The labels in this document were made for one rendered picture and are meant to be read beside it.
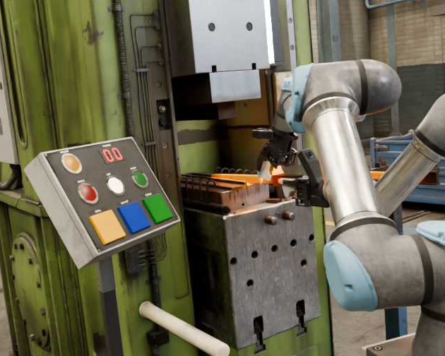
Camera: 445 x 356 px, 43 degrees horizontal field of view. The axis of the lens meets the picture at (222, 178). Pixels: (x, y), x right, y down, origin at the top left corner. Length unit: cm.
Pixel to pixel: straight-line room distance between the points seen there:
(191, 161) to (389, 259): 150
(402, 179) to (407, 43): 955
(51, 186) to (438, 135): 88
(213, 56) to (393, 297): 110
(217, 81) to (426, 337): 109
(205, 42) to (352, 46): 931
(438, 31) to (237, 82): 875
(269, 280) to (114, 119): 74
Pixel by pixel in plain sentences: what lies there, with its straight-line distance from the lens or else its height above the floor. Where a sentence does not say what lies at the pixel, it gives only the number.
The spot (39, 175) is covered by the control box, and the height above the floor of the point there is 115.
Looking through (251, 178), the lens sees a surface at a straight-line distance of 187.
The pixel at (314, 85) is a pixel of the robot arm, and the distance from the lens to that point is 115.
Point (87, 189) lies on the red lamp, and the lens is 140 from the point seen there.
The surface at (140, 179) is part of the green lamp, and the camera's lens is 154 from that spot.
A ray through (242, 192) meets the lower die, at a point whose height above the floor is 97.
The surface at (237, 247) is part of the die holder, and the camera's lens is 182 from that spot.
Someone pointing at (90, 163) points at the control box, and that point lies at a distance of 146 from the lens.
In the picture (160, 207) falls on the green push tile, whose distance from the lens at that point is 153.
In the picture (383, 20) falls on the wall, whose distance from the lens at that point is 1120.
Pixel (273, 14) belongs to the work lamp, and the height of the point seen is 156.
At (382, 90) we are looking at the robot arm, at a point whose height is 127.
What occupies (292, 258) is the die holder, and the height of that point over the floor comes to 71.
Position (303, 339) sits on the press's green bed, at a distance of 211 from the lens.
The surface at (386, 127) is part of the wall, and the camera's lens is 1123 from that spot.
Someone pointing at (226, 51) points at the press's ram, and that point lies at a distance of 185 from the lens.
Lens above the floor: 130
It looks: 8 degrees down
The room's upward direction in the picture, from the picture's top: 5 degrees counter-clockwise
